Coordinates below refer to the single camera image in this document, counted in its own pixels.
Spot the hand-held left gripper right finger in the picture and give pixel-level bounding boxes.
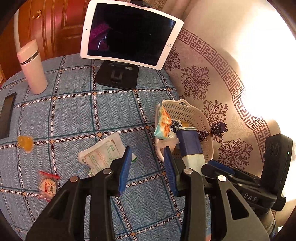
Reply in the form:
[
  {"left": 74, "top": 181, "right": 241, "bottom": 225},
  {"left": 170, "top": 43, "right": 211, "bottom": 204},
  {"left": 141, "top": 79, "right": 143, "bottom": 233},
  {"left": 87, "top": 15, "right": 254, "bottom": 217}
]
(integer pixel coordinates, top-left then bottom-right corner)
[{"left": 163, "top": 147, "right": 270, "bottom": 241}]

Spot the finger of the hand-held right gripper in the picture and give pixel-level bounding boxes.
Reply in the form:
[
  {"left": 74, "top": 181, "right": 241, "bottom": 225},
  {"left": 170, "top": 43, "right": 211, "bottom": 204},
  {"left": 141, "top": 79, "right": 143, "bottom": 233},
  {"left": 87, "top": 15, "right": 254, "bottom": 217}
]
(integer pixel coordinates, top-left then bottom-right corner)
[{"left": 201, "top": 160, "right": 262, "bottom": 188}]

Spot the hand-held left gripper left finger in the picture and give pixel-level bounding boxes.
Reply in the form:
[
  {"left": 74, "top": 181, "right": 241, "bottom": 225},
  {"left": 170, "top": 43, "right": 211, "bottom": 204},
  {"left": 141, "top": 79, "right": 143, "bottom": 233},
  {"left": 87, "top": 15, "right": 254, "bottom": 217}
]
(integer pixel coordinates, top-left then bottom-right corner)
[{"left": 25, "top": 146, "right": 133, "bottom": 241}]

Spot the white and green snack packet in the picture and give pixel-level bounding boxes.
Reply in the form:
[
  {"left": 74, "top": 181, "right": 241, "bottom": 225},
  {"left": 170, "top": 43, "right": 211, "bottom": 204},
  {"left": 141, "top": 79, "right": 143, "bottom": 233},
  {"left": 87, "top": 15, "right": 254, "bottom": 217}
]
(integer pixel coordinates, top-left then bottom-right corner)
[{"left": 77, "top": 132, "right": 139, "bottom": 178}]

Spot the navy and mint snack packet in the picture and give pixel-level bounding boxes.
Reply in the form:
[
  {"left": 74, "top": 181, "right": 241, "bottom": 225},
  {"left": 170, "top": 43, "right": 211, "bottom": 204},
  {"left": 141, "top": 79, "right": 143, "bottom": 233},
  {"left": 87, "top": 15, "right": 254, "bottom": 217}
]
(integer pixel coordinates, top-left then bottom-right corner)
[{"left": 176, "top": 128, "right": 206, "bottom": 168}]

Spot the black snack packet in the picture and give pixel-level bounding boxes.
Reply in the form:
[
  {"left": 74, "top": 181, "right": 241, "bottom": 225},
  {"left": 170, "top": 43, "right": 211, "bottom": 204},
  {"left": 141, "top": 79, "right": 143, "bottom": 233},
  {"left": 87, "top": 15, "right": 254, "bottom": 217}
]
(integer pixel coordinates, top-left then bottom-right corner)
[{"left": 170, "top": 120, "right": 183, "bottom": 133}]

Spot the orange teal snack bag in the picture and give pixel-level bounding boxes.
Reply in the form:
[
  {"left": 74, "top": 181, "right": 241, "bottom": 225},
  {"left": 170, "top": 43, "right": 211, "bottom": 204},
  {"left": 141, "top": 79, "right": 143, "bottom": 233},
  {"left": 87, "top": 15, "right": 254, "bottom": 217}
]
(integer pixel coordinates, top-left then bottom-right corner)
[{"left": 154, "top": 105, "right": 173, "bottom": 140}]

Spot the white plastic basket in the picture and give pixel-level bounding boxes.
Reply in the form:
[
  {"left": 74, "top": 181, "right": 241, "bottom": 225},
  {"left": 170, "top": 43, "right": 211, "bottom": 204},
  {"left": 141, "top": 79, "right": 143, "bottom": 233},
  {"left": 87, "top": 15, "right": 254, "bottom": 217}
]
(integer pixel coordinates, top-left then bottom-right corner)
[{"left": 154, "top": 99, "right": 214, "bottom": 167}]

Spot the clear red-edged snack packet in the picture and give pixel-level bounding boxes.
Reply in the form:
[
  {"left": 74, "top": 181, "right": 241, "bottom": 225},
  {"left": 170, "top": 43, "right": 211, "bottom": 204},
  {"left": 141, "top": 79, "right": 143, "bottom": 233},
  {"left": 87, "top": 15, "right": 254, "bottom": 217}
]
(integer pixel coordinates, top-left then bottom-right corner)
[{"left": 38, "top": 171, "right": 60, "bottom": 202}]

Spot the yellow jelly cup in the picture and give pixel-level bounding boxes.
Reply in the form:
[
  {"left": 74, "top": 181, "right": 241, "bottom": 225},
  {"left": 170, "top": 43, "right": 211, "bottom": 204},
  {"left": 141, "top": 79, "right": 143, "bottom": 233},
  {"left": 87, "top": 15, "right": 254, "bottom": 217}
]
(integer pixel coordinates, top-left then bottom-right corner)
[{"left": 18, "top": 136, "right": 35, "bottom": 154}]

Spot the person's right forearm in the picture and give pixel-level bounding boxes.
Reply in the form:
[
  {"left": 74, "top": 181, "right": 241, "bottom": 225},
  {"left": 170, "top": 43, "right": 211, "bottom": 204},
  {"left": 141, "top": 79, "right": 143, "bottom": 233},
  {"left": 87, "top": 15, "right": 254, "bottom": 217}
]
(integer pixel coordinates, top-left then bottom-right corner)
[{"left": 261, "top": 209, "right": 278, "bottom": 239}]

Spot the blue patterned tablecloth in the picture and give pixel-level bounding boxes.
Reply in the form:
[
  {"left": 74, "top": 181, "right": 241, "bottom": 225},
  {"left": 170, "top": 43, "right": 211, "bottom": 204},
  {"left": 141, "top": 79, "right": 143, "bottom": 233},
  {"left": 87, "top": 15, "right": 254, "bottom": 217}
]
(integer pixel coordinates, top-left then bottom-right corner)
[{"left": 0, "top": 54, "right": 213, "bottom": 241}]

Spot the black tablet stand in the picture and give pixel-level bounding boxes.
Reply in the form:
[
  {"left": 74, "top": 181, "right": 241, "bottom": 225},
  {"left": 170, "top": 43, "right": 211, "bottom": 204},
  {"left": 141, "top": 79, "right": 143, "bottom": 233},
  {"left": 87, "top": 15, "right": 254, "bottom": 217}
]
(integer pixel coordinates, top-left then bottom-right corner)
[{"left": 96, "top": 0, "right": 152, "bottom": 90}]

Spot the white patterned curtain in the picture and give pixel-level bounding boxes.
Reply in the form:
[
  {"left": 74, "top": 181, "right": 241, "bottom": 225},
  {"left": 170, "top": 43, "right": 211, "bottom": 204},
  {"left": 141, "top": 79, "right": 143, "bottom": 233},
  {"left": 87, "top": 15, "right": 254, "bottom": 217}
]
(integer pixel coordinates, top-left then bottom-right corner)
[{"left": 162, "top": 0, "right": 296, "bottom": 176}]

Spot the black phone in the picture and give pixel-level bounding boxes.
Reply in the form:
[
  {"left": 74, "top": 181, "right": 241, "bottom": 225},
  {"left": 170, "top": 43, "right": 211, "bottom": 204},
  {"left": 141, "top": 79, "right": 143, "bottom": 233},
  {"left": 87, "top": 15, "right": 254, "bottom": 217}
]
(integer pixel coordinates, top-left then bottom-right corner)
[{"left": 0, "top": 92, "right": 17, "bottom": 139}]

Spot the pink thermos bottle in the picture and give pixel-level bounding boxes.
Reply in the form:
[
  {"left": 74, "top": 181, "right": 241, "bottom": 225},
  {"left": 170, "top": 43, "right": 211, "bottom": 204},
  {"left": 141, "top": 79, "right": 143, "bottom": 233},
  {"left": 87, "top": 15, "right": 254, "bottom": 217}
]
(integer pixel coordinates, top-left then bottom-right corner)
[{"left": 17, "top": 39, "right": 48, "bottom": 95}]

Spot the white tablet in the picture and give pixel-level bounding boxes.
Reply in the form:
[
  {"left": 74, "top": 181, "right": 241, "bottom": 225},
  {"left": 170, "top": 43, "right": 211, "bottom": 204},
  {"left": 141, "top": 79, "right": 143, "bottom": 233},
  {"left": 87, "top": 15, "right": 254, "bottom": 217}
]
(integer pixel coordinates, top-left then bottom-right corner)
[{"left": 80, "top": 0, "right": 184, "bottom": 70}]

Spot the wooden door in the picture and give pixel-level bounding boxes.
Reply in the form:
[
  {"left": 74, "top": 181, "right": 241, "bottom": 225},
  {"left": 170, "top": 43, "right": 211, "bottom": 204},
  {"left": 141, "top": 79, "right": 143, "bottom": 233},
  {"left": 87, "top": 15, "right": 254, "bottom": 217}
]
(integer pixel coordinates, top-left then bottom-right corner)
[{"left": 18, "top": 0, "right": 93, "bottom": 61}]

